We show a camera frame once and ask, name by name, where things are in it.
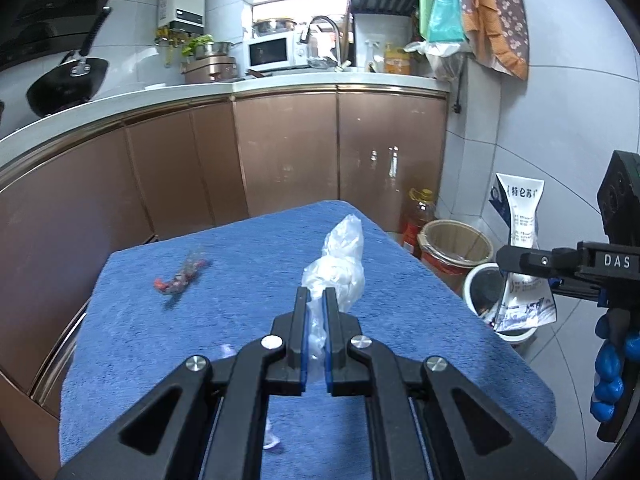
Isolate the chrome kitchen faucet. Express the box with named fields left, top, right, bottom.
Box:
left=299, top=15, right=352, bottom=72

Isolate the clear red candy wrapper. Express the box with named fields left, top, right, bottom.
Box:
left=153, top=250, right=210, bottom=310

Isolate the white microwave oven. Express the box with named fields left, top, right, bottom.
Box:
left=244, top=32, right=309, bottom=72

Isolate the white water heater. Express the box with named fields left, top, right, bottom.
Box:
left=157, top=0, right=205, bottom=35

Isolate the blue right gripper handle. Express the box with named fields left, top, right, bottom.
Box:
left=590, top=309, right=639, bottom=424

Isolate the orange brown hanging apron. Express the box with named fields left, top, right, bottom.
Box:
left=460, top=0, right=529, bottom=81

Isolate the black range hood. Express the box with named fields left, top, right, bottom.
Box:
left=1, top=0, right=107, bottom=70

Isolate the copper rice cooker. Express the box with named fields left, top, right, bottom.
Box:
left=183, top=55, right=239, bottom=84

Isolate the white kitchen countertop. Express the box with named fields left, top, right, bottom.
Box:
left=1, top=72, right=450, bottom=168

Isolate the brown bucket with liner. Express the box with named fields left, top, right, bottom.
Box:
left=418, top=219, right=494, bottom=295

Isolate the blue towel mat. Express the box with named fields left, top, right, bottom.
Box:
left=58, top=199, right=558, bottom=480

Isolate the teal hanging bag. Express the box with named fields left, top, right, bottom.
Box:
left=418, top=0, right=466, bottom=44

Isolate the clear plastic bag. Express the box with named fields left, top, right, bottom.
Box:
left=300, top=214, right=366, bottom=364

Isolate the yellow cooking oil bottle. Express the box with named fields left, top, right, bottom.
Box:
left=401, top=188, right=435, bottom=259

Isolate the black frying pan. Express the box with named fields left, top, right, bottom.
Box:
left=26, top=6, right=112, bottom=118

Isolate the white round trash bin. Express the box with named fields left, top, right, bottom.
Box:
left=462, top=262, right=539, bottom=347

